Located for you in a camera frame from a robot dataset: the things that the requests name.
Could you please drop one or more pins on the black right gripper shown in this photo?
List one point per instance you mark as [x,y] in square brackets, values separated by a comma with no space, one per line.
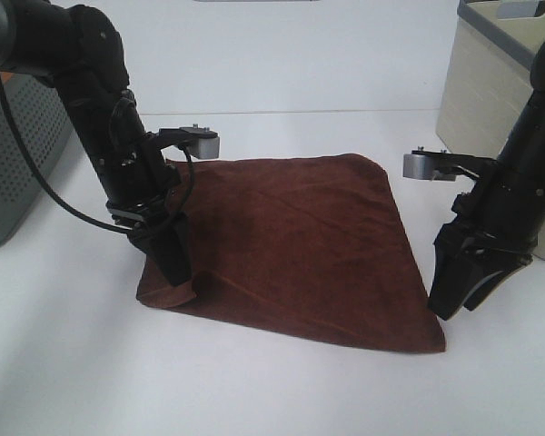
[495,231]

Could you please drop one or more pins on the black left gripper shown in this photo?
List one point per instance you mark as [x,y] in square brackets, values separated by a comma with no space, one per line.
[158,232]

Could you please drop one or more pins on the brown towel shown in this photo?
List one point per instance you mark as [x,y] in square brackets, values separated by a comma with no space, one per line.
[308,247]

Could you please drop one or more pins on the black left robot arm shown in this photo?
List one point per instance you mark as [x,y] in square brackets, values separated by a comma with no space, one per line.
[78,52]

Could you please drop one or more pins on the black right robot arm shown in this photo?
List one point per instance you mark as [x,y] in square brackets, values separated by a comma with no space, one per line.
[523,156]

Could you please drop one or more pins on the grey basket with orange rim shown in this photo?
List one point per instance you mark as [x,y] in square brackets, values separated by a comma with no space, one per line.
[45,128]

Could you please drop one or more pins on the beige plastic storage bin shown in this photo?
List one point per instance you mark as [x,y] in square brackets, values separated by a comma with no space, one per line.
[488,80]

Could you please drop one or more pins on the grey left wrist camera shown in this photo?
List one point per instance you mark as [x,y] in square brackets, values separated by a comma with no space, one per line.
[200,142]

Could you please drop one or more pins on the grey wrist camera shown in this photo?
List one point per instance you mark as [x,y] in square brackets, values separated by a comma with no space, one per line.
[200,142]
[429,165]

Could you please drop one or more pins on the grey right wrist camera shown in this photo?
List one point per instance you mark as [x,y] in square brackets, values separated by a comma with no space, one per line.
[429,165]

